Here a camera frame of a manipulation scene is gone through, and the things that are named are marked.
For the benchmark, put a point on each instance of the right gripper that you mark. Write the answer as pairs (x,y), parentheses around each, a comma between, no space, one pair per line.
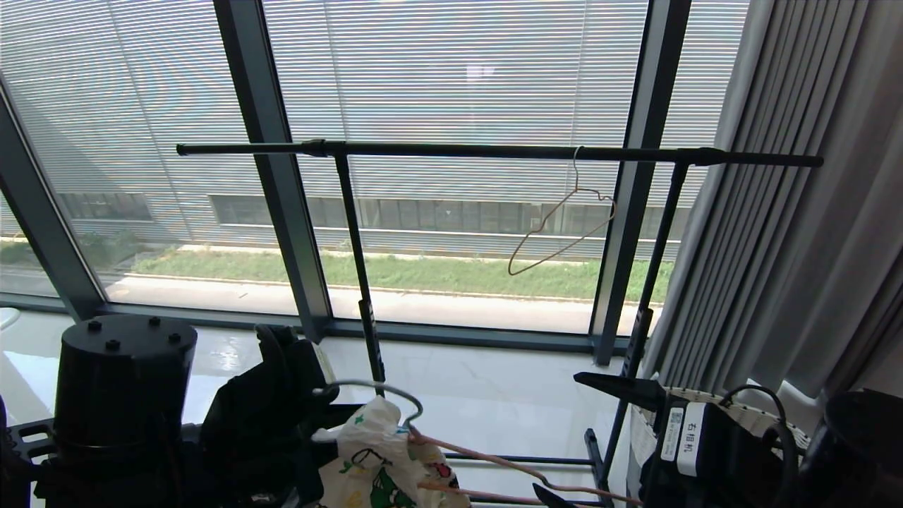
(719,466)

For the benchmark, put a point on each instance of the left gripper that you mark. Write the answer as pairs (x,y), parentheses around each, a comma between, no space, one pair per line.
(261,409)

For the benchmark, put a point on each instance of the cream printed garment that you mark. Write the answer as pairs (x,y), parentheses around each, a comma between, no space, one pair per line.
(374,451)

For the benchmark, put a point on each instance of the pink clothes hanger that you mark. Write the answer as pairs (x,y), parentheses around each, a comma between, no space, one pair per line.
(576,173)
(423,436)

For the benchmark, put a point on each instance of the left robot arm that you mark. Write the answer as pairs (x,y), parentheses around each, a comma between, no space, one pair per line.
(120,381)

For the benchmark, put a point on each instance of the white laundry basket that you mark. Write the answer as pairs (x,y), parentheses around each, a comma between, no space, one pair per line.
(758,416)

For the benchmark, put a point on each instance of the black clothes rack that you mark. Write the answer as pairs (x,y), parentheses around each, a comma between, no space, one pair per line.
(458,150)

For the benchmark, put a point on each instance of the window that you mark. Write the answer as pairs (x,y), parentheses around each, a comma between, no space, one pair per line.
(264,106)

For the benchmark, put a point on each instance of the beige curtain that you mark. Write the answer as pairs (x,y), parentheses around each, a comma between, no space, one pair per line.
(811,212)

